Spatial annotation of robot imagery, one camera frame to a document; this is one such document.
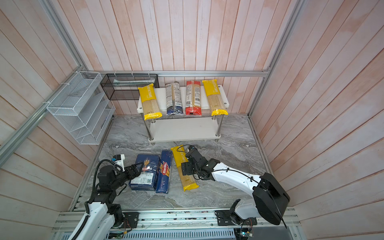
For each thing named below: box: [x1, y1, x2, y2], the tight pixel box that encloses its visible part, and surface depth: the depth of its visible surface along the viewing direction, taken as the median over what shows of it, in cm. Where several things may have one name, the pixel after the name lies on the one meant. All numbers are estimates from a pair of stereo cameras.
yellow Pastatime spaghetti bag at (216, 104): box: [202, 79, 229, 116], surface depth 79 cm
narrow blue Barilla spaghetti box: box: [155, 150, 173, 194], surface depth 87 cm
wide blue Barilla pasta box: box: [129, 154, 161, 191], surface depth 83 cm
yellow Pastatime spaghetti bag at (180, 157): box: [170, 144, 200, 192], surface depth 87 cm
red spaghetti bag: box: [185, 80, 202, 116], surface depth 78 cm
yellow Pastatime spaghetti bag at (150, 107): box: [137, 83, 163, 121], surface depth 78 cm
